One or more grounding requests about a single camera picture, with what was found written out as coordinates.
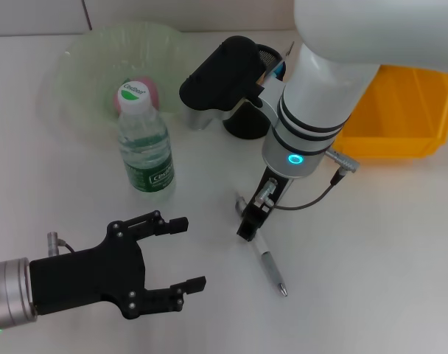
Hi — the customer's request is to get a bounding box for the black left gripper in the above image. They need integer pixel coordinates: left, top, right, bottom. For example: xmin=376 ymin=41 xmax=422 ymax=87
xmin=29 ymin=209 xmax=207 ymax=320

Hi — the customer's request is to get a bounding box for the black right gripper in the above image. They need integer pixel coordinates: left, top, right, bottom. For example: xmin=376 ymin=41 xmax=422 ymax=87
xmin=237 ymin=167 xmax=295 ymax=243

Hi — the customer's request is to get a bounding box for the clear grey-grip ballpoint pen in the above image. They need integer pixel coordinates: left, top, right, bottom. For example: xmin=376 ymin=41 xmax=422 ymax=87
xmin=234 ymin=191 xmax=288 ymax=298

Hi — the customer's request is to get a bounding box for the clear green-label water bottle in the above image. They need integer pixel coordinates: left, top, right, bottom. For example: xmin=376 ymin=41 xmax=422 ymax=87
xmin=116 ymin=79 xmax=177 ymax=200

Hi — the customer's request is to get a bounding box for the pink peach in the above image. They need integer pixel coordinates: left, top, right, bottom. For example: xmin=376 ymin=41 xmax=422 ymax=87
xmin=112 ymin=75 xmax=161 ymax=111

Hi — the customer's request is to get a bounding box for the black mesh pen holder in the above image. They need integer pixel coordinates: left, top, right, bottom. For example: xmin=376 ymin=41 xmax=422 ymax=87
xmin=223 ymin=43 xmax=286 ymax=140

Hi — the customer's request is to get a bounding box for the green glass fruit plate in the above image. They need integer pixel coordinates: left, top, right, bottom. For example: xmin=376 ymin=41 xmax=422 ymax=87
xmin=39 ymin=21 xmax=195 ymax=139

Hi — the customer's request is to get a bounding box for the yellow plastic bin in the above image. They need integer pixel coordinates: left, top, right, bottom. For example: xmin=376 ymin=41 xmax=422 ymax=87
xmin=332 ymin=64 xmax=448 ymax=160

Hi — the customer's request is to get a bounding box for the right gripper cable with plug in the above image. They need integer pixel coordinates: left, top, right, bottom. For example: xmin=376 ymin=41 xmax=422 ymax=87
xmin=255 ymin=147 xmax=361 ymax=212

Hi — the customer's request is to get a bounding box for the gripper cable with plug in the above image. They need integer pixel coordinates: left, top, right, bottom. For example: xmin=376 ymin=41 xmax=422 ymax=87
xmin=255 ymin=147 xmax=361 ymax=212
xmin=46 ymin=230 xmax=77 ymax=256

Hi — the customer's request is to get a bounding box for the left gripper cable with plug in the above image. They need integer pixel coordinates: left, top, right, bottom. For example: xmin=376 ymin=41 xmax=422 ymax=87
xmin=46 ymin=230 xmax=77 ymax=256

